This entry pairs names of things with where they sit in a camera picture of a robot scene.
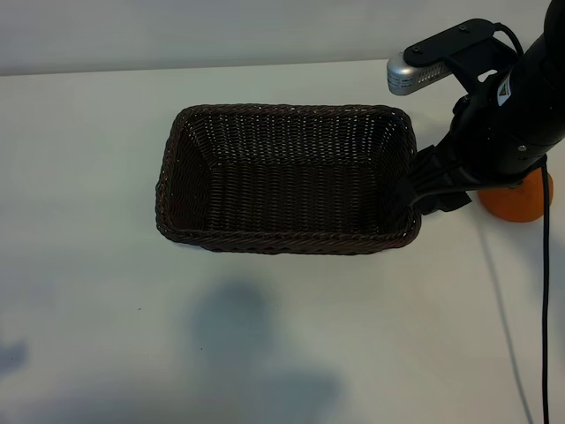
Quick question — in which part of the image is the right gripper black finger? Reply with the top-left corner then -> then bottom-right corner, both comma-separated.
401,178 -> 467,208
399,165 -> 463,196

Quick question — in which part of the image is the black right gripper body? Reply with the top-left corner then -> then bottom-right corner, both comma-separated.
414,65 -> 561,218

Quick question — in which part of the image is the orange fruit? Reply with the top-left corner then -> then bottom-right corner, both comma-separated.
478,170 -> 555,223

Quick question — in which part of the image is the dark brown wicker basket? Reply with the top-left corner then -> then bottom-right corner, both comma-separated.
154,103 -> 423,256

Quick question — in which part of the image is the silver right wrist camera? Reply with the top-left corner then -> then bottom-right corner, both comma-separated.
387,52 -> 448,96

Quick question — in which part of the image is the black right camera mount bracket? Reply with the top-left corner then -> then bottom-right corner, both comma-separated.
403,18 -> 522,93

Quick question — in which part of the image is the black right camera cable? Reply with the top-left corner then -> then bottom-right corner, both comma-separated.
493,20 -> 556,424

